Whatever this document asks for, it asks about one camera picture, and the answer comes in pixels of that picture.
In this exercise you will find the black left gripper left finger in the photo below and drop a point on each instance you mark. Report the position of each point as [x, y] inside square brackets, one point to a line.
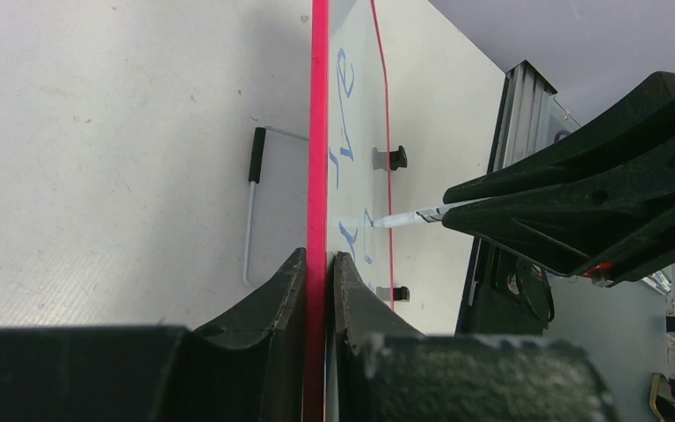
[244, 365]

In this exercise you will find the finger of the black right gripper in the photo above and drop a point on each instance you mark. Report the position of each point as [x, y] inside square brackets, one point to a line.
[619, 223]
[638, 123]

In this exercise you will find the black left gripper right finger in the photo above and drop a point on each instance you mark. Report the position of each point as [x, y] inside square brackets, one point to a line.
[386, 370]

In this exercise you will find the white whiteboard marker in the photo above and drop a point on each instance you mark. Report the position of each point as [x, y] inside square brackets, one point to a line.
[421, 216]

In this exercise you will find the pink framed whiteboard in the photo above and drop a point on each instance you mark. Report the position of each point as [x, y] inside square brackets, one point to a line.
[348, 183]

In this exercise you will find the black whiteboard clip right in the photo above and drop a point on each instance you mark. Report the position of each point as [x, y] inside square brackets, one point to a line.
[393, 294]

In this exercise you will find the black whiteboard clip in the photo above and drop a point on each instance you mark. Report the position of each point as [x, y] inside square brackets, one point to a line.
[393, 294]
[389, 160]

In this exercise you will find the black whiteboard clip left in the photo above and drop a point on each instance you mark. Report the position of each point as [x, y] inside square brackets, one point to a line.
[389, 160]

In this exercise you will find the aluminium frame rail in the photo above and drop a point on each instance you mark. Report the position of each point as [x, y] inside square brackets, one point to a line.
[530, 117]

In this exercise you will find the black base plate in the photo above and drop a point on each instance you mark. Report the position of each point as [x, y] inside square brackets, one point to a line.
[504, 294]

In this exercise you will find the wire whiteboard stand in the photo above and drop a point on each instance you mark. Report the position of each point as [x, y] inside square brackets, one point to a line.
[276, 214]

